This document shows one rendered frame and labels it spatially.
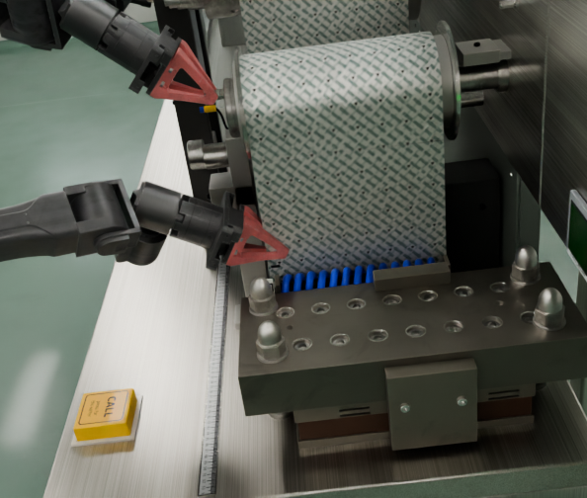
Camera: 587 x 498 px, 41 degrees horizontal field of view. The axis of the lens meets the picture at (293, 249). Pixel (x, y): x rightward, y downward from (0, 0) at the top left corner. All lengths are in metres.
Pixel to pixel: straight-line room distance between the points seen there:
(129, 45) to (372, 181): 0.34
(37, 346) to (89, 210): 2.00
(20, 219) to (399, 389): 0.47
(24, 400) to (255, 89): 1.91
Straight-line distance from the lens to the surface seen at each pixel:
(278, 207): 1.01
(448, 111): 0.99
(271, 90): 0.96
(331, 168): 0.99
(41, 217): 0.95
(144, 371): 1.16
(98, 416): 1.07
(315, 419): 0.96
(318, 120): 0.96
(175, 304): 1.28
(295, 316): 0.98
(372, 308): 0.98
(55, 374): 2.77
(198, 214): 0.99
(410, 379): 0.90
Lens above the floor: 1.60
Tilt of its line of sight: 30 degrees down
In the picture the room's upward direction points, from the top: 8 degrees counter-clockwise
